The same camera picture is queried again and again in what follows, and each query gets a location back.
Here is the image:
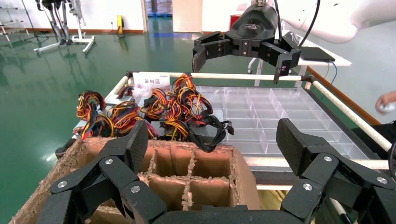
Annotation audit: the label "yellow wall device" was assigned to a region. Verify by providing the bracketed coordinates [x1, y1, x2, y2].
[116, 14, 125, 36]

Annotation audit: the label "black tripod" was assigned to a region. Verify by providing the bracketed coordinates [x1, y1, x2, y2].
[20, 0, 50, 44]

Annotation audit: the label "yellow fabric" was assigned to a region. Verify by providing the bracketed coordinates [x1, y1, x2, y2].
[258, 189, 290, 212]

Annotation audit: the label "blue cable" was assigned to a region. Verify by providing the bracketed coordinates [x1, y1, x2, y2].
[320, 61, 339, 101]

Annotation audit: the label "grey humanoid robot legs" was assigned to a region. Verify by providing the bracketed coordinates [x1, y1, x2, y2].
[35, 0, 73, 45]

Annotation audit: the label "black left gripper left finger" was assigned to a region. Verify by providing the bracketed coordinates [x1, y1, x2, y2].
[36, 119, 168, 224]

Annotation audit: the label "white sign with Chinese print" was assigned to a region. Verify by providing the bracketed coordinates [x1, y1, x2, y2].
[133, 71, 171, 89]

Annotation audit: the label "white desk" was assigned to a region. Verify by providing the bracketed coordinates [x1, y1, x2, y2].
[247, 29, 353, 88]

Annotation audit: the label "silver power supply with wires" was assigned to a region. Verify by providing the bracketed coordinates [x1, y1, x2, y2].
[76, 90, 107, 140]
[105, 85, 137, 106]
[105, 100, 159, 139]
[151, 112, 235, 153]
[140, 87, 170, 120]
[165, 72, 214, 124]

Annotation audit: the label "person's bare hand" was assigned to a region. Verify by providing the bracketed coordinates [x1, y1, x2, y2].
[375, 91, 396, 115]

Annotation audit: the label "clear plastic divider tray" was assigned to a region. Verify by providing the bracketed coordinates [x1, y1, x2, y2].
[195, 86, 370, 160]

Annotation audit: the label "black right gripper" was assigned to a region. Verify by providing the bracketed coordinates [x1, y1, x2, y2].
[191, 3, 301, 84]

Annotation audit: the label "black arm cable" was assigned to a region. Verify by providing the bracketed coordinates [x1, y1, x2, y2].
[298, 0, 321, 49]
[273, 0, 283, 42]

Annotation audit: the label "white shelf rack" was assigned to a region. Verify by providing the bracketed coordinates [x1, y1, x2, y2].
[0, 6, 30, 36]

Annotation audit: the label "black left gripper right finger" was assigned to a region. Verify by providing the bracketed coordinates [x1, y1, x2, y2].
[276, 118, 396, 224]

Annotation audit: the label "white wheeled stand frame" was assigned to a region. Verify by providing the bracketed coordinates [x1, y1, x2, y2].
[33, 0, 96, 55]

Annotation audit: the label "red box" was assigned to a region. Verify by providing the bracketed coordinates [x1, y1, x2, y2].
[230, 14, 245, 32]

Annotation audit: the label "person's black clothing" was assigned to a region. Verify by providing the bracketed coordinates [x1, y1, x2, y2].
[353, 122, 396, 161]

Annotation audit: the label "beige door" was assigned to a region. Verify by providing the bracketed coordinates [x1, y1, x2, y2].
[172, 0, 203, 33]

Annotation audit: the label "brown cardboard box with dividers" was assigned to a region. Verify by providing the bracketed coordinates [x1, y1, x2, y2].
[9, 137, 261, 224]

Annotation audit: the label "black tablet device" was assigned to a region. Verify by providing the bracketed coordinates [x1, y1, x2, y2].
[298, 46, 336, 63]

